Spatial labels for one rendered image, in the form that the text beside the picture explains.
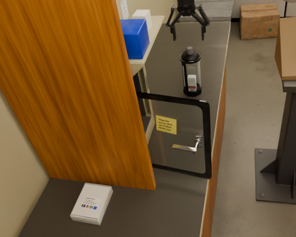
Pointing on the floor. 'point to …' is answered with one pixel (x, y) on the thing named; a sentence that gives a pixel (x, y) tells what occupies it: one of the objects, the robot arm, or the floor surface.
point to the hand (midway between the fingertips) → (188, 37)
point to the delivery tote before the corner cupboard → (212, 11)
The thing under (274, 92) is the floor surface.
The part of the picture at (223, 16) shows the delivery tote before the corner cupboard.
